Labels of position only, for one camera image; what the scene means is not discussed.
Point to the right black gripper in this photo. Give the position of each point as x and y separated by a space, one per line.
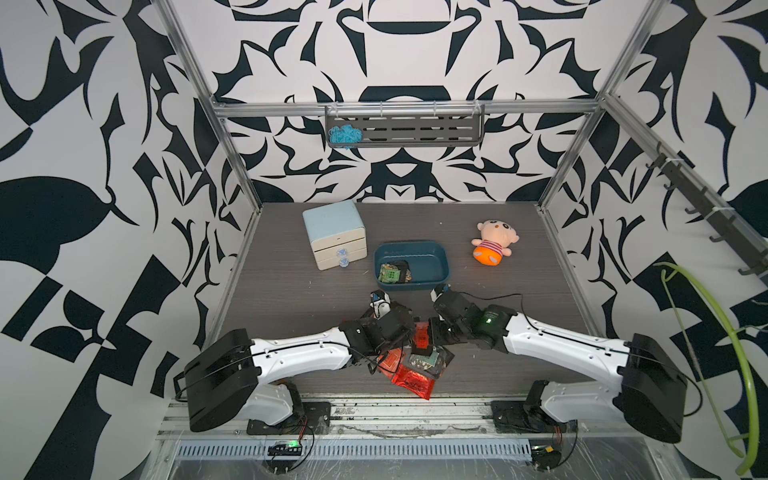
431 327

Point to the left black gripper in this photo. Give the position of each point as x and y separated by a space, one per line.
401 341

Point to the red square tea bag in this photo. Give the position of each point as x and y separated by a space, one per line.
421 340

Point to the orange label black tea bag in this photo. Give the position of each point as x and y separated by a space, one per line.
434 365

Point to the teal plastic storage box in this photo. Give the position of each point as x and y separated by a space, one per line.
427 261

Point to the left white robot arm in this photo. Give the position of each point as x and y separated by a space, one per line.
243 377

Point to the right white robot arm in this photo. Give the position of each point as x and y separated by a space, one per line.
634 381

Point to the orange red tea bag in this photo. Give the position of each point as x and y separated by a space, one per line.
389 363

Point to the light blue drawer box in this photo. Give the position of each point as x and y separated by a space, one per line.
336 234

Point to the pink baby plush doll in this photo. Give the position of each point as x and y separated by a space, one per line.
493 244

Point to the cyan crumpled cloth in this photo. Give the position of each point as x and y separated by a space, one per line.
345 136

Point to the green hoop tube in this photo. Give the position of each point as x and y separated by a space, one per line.
714 350

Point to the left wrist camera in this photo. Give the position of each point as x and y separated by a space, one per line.
380 303

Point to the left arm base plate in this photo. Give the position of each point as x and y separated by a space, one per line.
313 416

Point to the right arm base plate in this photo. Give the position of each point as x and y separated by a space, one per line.
519 417

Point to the grey wall shelf rack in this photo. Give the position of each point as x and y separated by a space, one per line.
389 125

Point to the black wall hook rail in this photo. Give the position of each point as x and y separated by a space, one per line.
705 204

